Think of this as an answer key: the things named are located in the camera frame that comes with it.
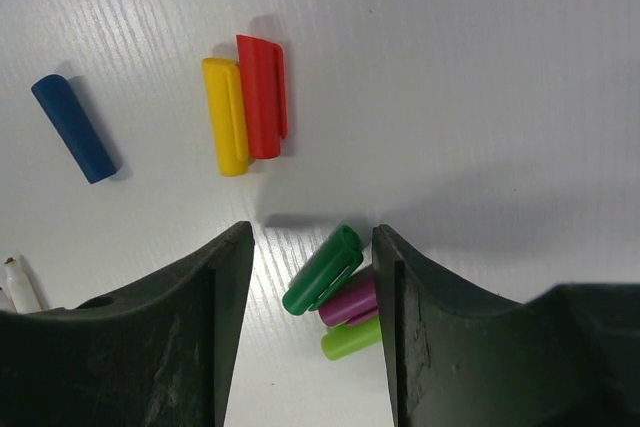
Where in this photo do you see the blue pen cap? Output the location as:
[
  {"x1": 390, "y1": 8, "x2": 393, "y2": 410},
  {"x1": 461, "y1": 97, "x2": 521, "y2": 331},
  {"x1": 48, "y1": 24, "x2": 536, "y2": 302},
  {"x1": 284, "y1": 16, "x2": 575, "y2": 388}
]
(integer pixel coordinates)
[{"x1": 31, "y1": 74, "x2": 118, "y2": 184}]

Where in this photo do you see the light green pen cap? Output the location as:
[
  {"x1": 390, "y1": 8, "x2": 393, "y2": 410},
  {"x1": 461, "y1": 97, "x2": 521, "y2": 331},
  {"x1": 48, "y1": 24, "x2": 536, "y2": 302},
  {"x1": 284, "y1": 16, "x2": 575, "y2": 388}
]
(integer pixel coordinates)
[{"x1": 321, "y1": 316, "x2": 382, "y2": 361}]

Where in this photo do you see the dark green pen cap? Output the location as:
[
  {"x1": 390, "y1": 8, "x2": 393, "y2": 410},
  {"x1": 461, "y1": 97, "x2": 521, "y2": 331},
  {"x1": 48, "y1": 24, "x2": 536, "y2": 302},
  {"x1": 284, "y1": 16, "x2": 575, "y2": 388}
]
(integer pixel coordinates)
[{"x1": 282, "y1": 225, "x2": 364, "y2": 316}]

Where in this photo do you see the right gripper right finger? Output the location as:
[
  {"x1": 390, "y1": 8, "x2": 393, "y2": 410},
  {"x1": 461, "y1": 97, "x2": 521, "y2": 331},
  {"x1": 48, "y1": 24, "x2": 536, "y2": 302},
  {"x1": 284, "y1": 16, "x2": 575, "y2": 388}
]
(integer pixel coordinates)
[{"x1": 372, "y1": 225, "x2": 639, "y2": 426}]

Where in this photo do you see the magenta pen cap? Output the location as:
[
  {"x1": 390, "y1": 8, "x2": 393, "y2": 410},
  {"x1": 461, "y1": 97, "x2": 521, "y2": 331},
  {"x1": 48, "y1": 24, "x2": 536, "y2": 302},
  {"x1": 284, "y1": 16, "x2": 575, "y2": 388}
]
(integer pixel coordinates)
[{"x1": 318, "y1": 266, "x2": 378, "y2": 327}]

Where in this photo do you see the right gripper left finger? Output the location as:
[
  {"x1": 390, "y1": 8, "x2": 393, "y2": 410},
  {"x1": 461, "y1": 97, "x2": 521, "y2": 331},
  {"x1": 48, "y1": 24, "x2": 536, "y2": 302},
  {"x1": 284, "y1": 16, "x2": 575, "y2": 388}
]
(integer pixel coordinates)
[{"x1": 1, "y1": 221, "x2": 255, "y2": 426}]

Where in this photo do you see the red pen cap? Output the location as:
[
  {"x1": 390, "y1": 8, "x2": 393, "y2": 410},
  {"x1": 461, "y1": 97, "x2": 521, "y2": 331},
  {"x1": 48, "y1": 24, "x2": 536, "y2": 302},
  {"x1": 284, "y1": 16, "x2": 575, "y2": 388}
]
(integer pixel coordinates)
[{"x1": 236, "y1": 35, "x2": 288, "y2": 160}]

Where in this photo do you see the red end white pen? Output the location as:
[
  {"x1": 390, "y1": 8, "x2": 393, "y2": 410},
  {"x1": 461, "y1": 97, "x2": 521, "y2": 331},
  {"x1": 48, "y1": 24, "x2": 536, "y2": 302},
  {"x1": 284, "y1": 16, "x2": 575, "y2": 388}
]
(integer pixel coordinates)
[{"x1": 1, "y1": 256, "x2": 45, "y2": 314}]

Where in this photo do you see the yellow pen cap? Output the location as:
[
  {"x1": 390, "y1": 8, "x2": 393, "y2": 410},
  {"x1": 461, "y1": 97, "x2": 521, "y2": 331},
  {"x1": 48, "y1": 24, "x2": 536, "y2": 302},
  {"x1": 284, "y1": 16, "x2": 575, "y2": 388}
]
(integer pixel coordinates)
[{"x1": 201, "y1": 57, "x2": 249, "y2": 177}]

